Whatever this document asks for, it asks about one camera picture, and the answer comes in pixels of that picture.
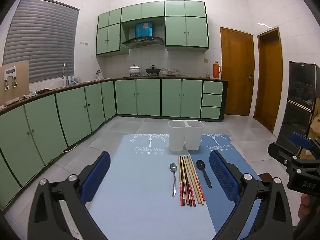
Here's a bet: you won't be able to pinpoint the grey window blind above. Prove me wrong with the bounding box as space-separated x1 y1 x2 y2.
2 0 80 84

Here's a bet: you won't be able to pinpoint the dark blue printed mat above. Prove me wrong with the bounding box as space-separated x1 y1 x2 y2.
200 133 263 240

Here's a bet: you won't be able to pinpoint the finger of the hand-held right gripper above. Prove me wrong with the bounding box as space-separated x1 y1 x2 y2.
267 142 304 170
290 132 320 157

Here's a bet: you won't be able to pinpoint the white cooking pot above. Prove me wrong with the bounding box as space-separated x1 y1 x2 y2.
129 64 141 77

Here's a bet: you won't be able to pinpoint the black range hood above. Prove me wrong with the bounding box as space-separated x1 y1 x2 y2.
122 37 165 48

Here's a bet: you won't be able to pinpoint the person's right hand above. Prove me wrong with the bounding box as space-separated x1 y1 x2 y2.
298 193 320 220

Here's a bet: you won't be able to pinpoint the black plastic spoon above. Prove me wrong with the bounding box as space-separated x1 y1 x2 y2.
196 159 212 189

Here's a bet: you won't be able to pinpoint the white plastic bracket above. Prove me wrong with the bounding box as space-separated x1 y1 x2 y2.
4 67 18 90

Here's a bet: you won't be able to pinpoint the metal spoon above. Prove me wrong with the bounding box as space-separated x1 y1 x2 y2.
169 163 178 197

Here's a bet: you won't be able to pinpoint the wooden door with dark frame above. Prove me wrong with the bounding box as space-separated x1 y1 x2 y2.
253 27 284 133

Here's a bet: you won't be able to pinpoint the row of mixed chopsticks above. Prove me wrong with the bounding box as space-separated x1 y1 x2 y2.
178 154 206 207

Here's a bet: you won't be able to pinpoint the light blue printed mat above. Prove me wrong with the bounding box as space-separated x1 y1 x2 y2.
84 134 218 240

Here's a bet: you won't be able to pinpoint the green wall cabinets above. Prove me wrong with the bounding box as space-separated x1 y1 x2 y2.
96 1 209 55

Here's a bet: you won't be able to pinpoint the closed wooden door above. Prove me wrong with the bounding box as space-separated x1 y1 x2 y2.
220 27 255 117

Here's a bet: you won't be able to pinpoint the steel kitchen faucet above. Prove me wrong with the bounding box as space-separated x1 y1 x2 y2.
62 62 70 86

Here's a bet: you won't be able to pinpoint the black wok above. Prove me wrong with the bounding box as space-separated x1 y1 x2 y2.
145 65 162 75

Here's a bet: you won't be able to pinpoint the white two-compartment utensil holder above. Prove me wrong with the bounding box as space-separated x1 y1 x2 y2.
168 120 203 152

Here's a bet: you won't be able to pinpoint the green base cabinets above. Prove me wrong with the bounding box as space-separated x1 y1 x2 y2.
0 77 228 212

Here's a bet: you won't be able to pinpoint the black glass-front cabinet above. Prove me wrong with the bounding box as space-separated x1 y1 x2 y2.
282 61 320 140

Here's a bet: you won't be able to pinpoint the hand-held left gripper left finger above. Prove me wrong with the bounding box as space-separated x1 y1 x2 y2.
27 151 112 240

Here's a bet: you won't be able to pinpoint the blue wrapped hood chimney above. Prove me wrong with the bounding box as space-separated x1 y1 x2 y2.
135 22 153 38

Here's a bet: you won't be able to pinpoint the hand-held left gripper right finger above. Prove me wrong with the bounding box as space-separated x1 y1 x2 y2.
209 150 293 240

